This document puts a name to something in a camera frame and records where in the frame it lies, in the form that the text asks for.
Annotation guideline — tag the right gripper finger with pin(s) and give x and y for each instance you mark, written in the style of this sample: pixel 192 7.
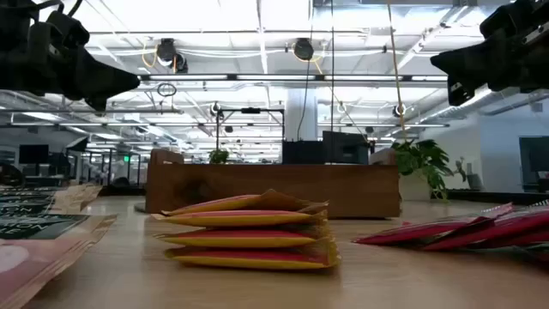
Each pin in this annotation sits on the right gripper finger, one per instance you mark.
pixel 467 64
pixel 461 94

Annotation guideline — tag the brown wooden compartment box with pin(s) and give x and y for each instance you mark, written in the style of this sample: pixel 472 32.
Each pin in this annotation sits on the brown wooden compartment box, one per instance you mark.
pixel 257 180

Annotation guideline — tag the green potted plant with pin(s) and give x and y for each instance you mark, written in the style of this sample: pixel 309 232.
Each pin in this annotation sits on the green potted plant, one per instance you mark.
pixel 422 161

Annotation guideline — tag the black desk monitor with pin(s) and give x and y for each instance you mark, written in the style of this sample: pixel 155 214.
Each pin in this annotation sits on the black desk monitor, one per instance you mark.
pixel 33 154

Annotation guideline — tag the black background monitor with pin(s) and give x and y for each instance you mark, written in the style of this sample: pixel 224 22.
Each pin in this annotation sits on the black background monitor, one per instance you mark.
pixel 345 148

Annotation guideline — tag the small background plant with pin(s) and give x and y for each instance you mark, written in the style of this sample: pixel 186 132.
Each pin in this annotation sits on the small background plant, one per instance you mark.
pixel 218 156

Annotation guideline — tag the white building column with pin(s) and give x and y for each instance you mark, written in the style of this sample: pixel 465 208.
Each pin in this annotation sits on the white building column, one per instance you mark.
pixel 300 111

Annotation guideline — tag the black background cabinet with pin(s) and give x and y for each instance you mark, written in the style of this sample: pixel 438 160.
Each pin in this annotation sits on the black background cabinet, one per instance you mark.
pixel 302 152

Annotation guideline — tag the long ceiling light strip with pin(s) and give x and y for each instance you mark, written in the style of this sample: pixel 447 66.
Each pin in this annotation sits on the long ceiling light strip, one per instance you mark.
pixel 274 77

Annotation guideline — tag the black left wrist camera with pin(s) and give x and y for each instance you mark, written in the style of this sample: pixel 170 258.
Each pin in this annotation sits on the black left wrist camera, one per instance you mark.
pixel 68 30

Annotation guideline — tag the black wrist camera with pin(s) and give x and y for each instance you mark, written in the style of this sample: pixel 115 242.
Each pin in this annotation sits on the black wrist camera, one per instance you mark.
pixel 68 30
pixel 506 19

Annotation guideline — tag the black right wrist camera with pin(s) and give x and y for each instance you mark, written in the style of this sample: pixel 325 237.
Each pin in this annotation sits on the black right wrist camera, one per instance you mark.
pixel 506 19

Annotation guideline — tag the dark wall screen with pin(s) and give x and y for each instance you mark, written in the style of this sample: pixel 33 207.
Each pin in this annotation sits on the dark wall screen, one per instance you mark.
pixel 534 154

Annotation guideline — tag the black background frame stand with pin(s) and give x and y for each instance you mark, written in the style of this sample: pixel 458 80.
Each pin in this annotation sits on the black background frame stand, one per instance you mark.
pixel 251 110

